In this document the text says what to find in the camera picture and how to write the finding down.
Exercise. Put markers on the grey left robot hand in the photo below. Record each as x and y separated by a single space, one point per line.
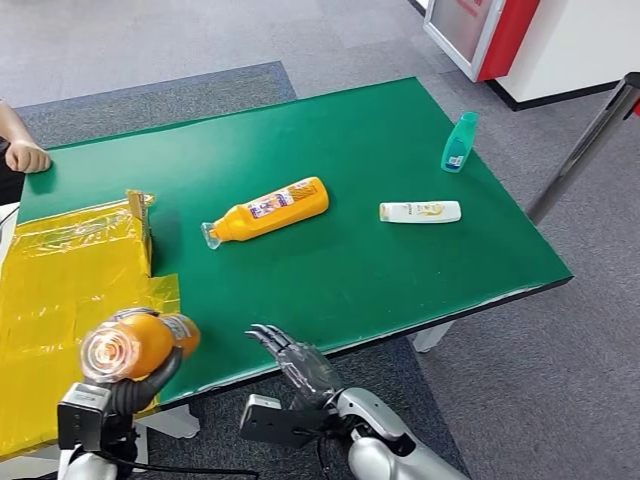
150 391

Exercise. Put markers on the person's hand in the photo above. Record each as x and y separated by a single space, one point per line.
27 159

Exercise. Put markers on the orange bottle with clear cap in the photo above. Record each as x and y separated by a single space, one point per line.
150 341
270 208

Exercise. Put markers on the person's forearm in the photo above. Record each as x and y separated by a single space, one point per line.
9 122

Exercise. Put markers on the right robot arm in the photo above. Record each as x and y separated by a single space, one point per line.
390 450

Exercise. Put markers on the white shampoo bottle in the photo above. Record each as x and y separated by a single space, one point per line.
425 212

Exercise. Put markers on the teal bottle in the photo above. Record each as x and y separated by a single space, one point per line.
457 146

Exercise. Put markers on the white table leg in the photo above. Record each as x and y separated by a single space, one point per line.
170 424
430 338

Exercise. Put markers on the red white glass cabinet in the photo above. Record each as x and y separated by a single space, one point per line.
505 33

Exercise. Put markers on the grey metal pole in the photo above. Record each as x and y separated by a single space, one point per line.
580 152

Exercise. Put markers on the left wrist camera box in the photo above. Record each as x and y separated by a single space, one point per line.
82 414

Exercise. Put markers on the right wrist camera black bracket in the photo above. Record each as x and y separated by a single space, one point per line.
280 424

